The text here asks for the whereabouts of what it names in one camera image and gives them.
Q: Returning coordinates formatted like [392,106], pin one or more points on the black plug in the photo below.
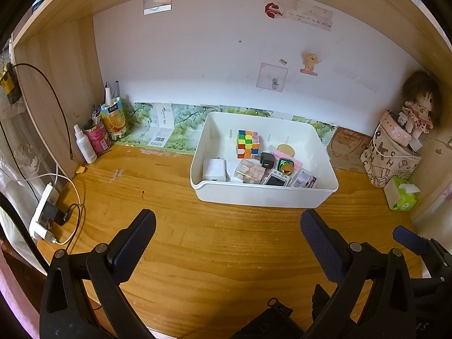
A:
[53,213]

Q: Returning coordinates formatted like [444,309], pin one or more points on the translucent box blue label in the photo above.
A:
[303,179]

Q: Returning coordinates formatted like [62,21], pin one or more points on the pale banner wall sticker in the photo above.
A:
[307,16]

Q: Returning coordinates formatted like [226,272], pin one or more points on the white toy camera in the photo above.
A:
[277,180]

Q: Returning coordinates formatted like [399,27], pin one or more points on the pink cloth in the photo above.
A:
[14,289]

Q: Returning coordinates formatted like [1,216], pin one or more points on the pink round box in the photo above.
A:
[393,130]

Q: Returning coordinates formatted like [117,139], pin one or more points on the green tissue pack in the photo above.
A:
[404,197]

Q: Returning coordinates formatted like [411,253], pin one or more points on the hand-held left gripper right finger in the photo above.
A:
[319,243]

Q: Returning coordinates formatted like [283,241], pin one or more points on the wooden desk hutch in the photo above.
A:
[53,60]

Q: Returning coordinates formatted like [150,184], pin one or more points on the yellow pony wall sticker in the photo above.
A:
[310,61]

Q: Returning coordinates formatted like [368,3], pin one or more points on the black charger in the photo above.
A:
[267,160]

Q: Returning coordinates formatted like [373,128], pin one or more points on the white plastic bin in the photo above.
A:
[261,194]

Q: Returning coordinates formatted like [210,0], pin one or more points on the clear plastic box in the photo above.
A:
[250,172]

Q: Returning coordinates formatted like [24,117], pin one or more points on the white charger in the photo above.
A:
[215,171]

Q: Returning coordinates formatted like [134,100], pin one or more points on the multicoloured puzzle cube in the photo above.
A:
[247,144]

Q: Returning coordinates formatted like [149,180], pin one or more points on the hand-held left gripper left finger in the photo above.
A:
[132,247]

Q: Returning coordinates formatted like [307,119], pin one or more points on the printed fabric bag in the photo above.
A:
[385,162]

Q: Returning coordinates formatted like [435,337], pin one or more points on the white power strip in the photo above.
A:
[49,192]

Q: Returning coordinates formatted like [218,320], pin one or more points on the white spray bottle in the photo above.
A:
[86,148]

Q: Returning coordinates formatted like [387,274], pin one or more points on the brown haired doll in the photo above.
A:
[420,95]

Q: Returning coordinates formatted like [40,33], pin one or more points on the beige paper red drawing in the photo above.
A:
[348,146]

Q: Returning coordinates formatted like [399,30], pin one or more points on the grape print paper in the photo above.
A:
[187,123]

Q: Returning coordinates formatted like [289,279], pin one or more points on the red wall sticker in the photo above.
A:
[272,10]

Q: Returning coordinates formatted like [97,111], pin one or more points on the yellow hanging device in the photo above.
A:
[9,84]

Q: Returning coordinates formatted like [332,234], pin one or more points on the pink ridged case white cap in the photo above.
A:
[297,164]

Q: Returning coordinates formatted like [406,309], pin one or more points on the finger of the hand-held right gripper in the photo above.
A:
[409,238]

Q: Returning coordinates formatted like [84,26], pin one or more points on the pink square wall note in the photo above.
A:
[268,77]

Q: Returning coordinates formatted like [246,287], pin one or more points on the white lace curtain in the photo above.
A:
[17,155]

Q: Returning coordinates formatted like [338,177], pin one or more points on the white pen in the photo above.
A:
[107,95]

